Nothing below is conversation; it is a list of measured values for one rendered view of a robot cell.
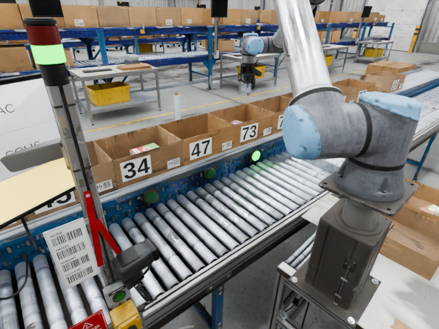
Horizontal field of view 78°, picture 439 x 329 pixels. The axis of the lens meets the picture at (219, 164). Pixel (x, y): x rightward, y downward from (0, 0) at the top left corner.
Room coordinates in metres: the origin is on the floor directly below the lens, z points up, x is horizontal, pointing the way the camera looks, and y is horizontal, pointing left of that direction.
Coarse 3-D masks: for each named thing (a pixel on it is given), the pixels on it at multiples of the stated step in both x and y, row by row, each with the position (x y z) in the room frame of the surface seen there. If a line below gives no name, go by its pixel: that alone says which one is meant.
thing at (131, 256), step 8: (144, 240) 0.58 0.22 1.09; (128, 248) 0.54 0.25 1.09; (136, 248) 0.55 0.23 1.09; (144, 248) 0.54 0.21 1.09; (152, 248) 0.55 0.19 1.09; (120, 256) 0.52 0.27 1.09; (128, 256) 0.52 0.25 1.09; (136, 256) 0.52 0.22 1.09; (144, 256) 0.52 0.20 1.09; (152, 256) 0.53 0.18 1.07; (112, 264) 0.51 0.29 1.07; (120, 264) 0.49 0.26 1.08; (128, 264) 0.49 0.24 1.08; (136, 264) 0.50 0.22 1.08; (144, 264) 0.51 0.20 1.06; (120, 272) 0.48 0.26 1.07; (128, 272) 0.48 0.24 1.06; (136, 272) 0.50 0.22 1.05; (128, 280) 0.50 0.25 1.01; (136, 280) 0.51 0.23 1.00; (128, 288) 0.49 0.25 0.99
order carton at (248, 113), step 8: (240, 104) 2.04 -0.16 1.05; (248, 104) 2.07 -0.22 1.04; (208, 112) 1.84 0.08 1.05; (216, 112) 1.89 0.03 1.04; (224, 112) 1.93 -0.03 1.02; (232, 112) 1.98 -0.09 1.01; (240, 112) 2.04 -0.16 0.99; (248, 112) 2.07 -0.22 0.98; (256, 112) 2.00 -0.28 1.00; (264, 112) 1.94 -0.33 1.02; (272, 112) 1.88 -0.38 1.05; (232, 120) 1.98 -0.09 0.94; (240, 120) 2.04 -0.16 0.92; (248, 120) 2.06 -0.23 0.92; (256, 120) 1.73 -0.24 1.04; (264, 120) 1.79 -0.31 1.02; (272, 120) 1.85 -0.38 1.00; (240, 128) 1.65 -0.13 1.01; (264, 128) 1.79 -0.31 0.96; (272, 128) 1.85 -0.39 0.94; (264, 136) 1.80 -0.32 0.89; (240, 144) 1.65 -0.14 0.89
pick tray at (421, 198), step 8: (424, 184) 1.27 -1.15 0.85; (416, 192) 1.28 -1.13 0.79; (424, 192) 1.26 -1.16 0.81; (432, 192) 1.23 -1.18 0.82; (408, 200) 1.23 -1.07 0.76; (416, 200) 1.24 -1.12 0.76; (424, 200) 1.24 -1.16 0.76; (432, 200) 1.22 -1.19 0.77; (408, 208) 1.07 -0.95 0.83; (416, 208) 1.05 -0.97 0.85; (432, 216) 1.00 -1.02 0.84
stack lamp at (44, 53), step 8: (32, 32) 0.50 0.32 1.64; (40, 32) 0.51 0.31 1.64; (48, 32) 0.51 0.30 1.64; (56, 32) 0.53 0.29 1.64; (32, 40) 0.51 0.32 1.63; (40, 40) 0.50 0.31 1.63; (48, 40) 0.51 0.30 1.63; (56, 40) 0.52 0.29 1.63; (32, 48) 0.51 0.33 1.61; (40, 48) 0.50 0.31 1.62; (48, 48) 0.51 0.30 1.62; (56, 48) 0.52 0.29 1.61; (40, 56) 0.50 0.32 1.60; (48, 56) 0.51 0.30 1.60; (56, 56) 0.51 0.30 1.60; (64, 56) 0.53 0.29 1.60
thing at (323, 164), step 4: (288, 152) 1.84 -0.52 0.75; (304, 160) 1.72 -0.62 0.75; (308, 160) 1.70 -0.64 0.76; (316, 160) 1.65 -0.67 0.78; (320, 160) 1.63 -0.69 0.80; (324, 160) 1.61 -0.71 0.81; (312, 164) 1.67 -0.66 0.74; (316, 164) 1.65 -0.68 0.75; (320, 164) 1.62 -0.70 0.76; (324, 164) 1.60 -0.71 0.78; (328, 164) 1.58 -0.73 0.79; (332, 164) 1.56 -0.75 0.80; (324, 168) 1.60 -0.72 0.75; (328, 168) 1.58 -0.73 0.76; (332, 168) 1.56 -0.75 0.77; (336, 168) 1.53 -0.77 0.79; (332, 172) 1.55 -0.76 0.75
